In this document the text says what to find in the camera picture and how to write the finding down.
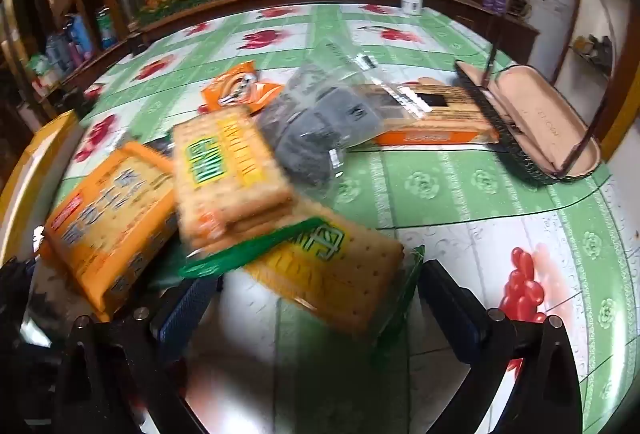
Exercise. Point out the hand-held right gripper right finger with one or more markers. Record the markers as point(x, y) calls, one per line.
point(450, 309)

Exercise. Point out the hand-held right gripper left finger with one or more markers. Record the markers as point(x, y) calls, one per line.
point(185, 311)

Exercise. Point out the orange cracker pack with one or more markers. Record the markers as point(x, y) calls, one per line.
point(112, 234)

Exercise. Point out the yellow cardboard box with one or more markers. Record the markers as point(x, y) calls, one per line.
point(35, 174)

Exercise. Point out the green-edged cracker pack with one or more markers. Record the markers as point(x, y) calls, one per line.
point(330, 274)

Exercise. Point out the clear cracker pack green label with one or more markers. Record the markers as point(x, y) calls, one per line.
point(225, 174)

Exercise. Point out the orange box with window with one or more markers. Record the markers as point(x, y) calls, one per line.
point(450, 124)

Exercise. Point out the open glasses case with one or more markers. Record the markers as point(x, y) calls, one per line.
point(545, 129)

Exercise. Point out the clear bag of grey socks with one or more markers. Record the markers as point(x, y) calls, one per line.
point(315, 134)

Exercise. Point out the grey water jug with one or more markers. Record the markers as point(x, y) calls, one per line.
point(56, 51)

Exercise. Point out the blue thermos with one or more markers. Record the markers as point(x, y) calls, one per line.
point(81, 36)

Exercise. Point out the green plastic bottle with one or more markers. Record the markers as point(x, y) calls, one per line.
point(107, 28)

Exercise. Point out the wall shoe rack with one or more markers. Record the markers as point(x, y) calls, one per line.
point(594, 49)

